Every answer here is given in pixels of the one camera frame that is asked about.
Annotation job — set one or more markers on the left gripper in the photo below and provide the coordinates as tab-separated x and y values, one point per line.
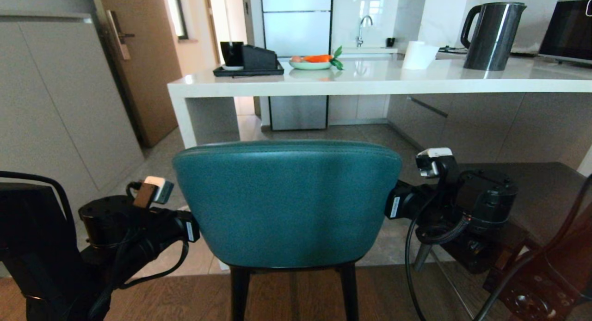
182	226

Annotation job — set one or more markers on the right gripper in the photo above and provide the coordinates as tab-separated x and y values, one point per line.
411	200

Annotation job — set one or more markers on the teal bar stool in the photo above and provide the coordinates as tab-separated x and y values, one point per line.
286	205

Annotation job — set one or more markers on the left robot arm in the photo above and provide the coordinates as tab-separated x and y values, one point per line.
41	247

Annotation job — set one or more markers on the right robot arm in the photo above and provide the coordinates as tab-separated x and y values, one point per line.
490	205

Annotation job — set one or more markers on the white kitchen counter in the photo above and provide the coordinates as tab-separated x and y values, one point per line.
416	83

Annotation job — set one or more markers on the white paper towel roll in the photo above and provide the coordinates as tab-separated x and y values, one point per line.
418	56

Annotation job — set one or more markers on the brown wooden door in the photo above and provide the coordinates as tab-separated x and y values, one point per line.
148	71

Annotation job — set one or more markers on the small black cup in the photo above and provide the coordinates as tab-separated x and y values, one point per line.
391	42

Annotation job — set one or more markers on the black tray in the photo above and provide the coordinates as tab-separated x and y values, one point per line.
247	71

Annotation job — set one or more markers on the pale green plate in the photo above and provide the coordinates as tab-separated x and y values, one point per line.
309	65

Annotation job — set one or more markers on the orange toy carrot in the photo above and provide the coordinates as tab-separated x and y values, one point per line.
318	58

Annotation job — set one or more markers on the chrome faucet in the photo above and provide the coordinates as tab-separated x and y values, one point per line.
361	32

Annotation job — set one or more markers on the dark grey electric kettle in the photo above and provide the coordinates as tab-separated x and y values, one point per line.
492	39

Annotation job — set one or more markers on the black wedge box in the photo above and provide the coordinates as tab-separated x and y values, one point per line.
259	58

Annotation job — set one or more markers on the silver refrigerator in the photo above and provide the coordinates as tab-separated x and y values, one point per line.
297	20

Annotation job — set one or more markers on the black screen appliance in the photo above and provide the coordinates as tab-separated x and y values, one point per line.
569	32

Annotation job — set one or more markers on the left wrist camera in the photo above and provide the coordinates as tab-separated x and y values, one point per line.
159	188

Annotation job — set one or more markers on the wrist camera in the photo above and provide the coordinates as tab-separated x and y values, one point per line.
437	160
159	188

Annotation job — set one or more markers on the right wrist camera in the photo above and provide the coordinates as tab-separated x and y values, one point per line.
437	160

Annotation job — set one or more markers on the grey wall cabinet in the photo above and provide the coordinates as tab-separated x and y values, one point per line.
60	108

